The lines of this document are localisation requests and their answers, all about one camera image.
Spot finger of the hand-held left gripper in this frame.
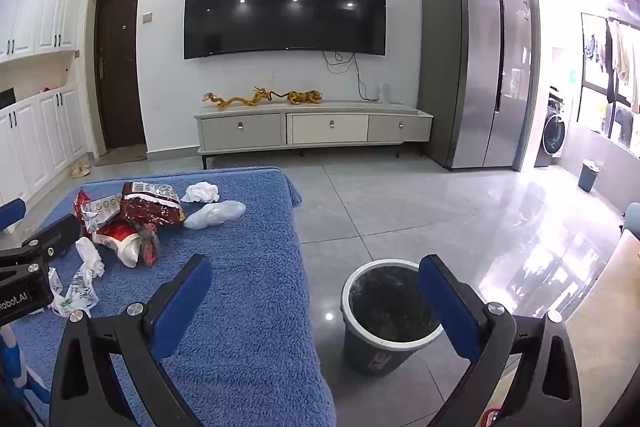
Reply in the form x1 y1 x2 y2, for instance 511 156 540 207
22 213 83 260
0 198 27 235

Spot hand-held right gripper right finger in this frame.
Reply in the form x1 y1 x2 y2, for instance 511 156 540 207
417 254 598 427

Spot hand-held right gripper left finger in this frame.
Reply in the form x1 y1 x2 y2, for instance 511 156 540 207
50 253 216 427

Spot red silver wrapper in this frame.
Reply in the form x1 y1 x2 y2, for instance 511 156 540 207
74 188 123 235

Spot grey trash bin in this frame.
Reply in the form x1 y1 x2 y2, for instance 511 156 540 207
341 259 445 376

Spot person's left hand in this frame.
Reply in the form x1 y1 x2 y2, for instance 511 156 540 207
0 322 51 410

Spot crumpled white tissue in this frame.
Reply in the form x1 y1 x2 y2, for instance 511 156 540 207
181 181 222 204
75 237 107 279

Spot white green plastic bag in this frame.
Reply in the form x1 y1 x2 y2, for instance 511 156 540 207
47 267 98 318

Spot small red wrapper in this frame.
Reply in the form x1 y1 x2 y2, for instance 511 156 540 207
137 222 161 268

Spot red white paper cup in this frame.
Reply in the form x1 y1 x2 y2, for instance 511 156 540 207
92 224 143 269

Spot blue fluffy blanket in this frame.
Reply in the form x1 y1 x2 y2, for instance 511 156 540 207
0 166 336 427

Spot white lower cabinets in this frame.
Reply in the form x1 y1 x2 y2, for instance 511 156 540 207
0 87 88 228

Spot white cabinets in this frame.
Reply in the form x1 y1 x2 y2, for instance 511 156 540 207
0 87 88 228
0 0 86 65

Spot clear white plastic bag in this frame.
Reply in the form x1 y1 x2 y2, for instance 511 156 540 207
183 200 247 229

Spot dark red snack bag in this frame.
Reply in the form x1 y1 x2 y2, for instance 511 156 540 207
120 182 186 228

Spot brown doormat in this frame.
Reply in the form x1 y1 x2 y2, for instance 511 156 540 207
92 146 149 168

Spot beige sofa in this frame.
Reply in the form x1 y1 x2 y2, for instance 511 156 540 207
565 232 640 427

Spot dark brown door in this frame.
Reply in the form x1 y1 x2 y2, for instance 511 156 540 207
94 0 148 152

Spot washing machine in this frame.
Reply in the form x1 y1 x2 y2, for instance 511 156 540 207
535 87 568 168

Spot blue cushion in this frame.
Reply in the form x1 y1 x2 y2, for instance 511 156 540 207
622 202 640 238

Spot white upper cabinets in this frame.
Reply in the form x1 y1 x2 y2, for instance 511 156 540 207
0 0 86 65

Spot golden dragon figurine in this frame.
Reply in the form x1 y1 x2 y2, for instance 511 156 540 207
202 86 275 110

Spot white television stand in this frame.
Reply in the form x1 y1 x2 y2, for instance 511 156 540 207
194 101 435 170

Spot golden tiger figurine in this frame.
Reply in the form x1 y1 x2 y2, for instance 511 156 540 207
272 89 323 106

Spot grey steel refrigerator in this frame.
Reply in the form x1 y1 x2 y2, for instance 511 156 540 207
419 0 535 171

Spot balcony window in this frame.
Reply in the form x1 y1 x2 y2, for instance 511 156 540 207
580 12 640 142

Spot row of hanging laundry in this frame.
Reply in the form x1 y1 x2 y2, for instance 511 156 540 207
582 19 640 118

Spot black television cable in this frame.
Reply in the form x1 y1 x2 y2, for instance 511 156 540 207
322 51 381 100

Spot black wall television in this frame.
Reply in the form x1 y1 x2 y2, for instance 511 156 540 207
183 0 388 60

